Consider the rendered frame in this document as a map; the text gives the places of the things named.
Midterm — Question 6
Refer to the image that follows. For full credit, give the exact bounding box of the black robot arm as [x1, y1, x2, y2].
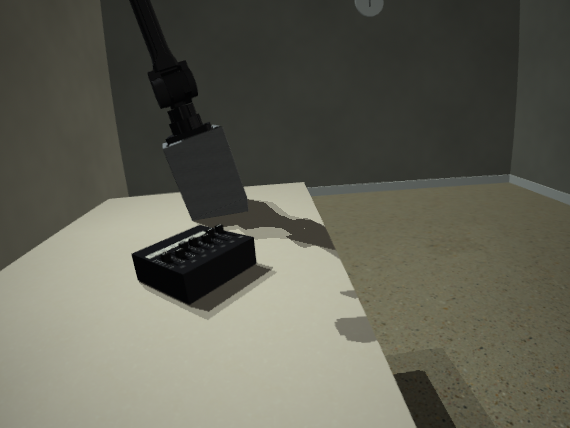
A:
[129, 0, 212, 145]

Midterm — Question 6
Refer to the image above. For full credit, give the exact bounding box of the black lighting desk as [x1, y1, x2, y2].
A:
[132, 224, 257, 305]

